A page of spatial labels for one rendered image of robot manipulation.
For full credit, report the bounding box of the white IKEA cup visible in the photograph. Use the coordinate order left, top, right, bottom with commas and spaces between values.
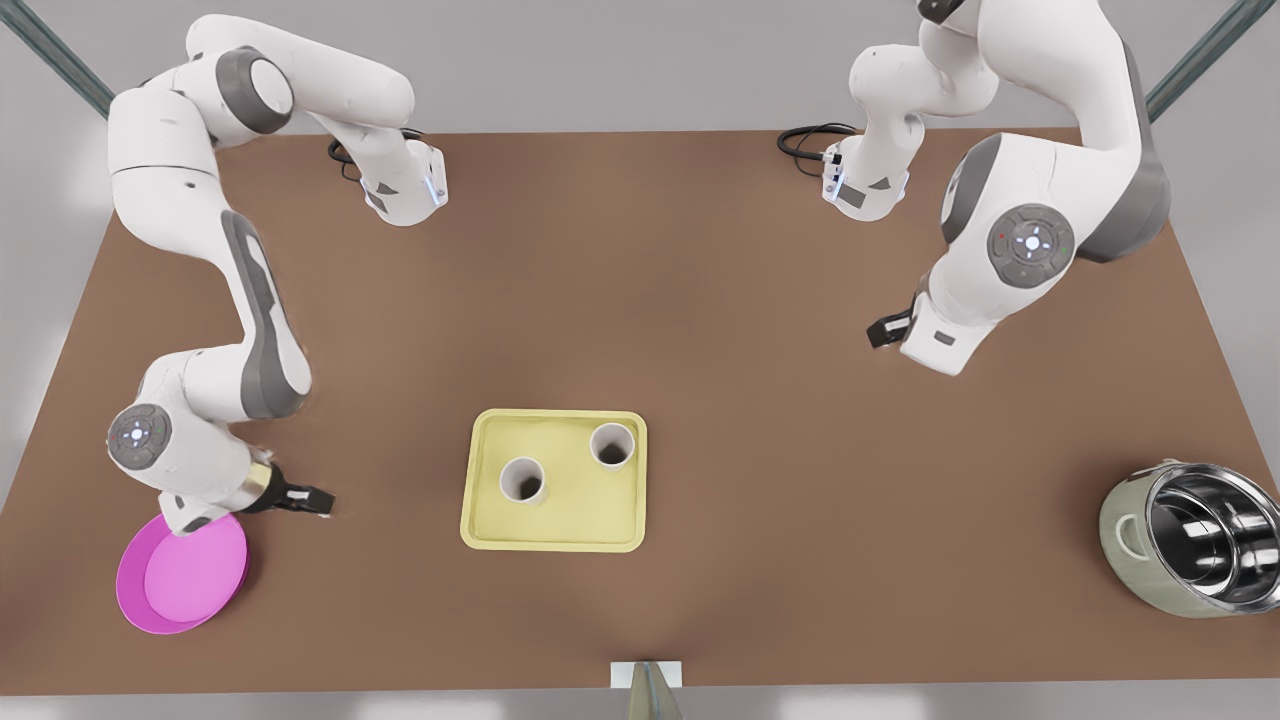
499, 456, 548, 506
589, 422, 638, 471

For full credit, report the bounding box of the pale yellow tray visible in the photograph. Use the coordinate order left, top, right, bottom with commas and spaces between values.
460, 408, 649, 553

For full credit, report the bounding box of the pink plate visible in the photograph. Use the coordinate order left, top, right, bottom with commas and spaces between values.
115, 510, 249, 635

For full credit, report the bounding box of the green steel-lined pot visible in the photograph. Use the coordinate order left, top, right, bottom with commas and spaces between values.
1098, 458, 1280, 619

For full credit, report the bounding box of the black cable loop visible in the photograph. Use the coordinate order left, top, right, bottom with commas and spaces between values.
327, 127, 427, 187
777, 122, 863, 182

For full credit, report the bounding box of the silver frame post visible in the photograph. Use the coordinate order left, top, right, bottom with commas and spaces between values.
0, 0, 117, 120
628, 660, 686, 720
1144, 0, 1280, 124

